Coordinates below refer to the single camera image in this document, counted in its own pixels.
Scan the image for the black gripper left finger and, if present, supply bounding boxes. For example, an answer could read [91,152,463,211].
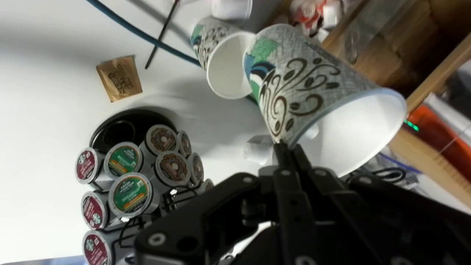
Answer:
[131,142,299,265]

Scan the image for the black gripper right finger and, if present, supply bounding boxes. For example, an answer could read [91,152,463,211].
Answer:
[290,143,471,265]

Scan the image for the patterned paper cup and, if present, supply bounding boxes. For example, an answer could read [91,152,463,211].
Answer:
[188,15,257,102]
[243,22,409,180]

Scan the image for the brown lid coffee pod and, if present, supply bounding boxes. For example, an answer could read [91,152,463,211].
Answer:
[175,130,194,159]
[143,123,181,158]
[187,152,206,189]
[153,151,191,189]

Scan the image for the wooden condiment organizer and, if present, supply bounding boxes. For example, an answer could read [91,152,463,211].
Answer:
[266,0,471,208]

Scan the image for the green lid coffee pod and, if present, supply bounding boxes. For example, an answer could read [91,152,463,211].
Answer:
[101,140,145,181]
[107,171,154,220]

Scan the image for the orange packets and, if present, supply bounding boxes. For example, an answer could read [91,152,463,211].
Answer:
[409,93,471,183]

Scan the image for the red lid coffee pod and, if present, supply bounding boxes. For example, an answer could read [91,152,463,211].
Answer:
[73,146,106,186]
[79,190,112,231]
[81,229,119,265]

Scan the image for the black coffee pod carousel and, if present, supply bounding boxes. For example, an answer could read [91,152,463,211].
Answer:
[72,108,218,265]

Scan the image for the brown sugar packet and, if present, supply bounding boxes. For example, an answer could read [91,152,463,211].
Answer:
[94,55,144,105]

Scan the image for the black stir stick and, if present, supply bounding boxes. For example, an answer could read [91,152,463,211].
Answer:
[144,0,181,71]

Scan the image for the red white creamer cup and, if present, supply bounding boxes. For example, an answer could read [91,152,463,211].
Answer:
[290,0,328,33]

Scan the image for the thin black cable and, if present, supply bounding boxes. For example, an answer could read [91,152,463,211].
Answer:
[359,167,409,186]

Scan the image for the dark power cable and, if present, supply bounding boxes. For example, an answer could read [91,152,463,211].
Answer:
[87,0,203,68]

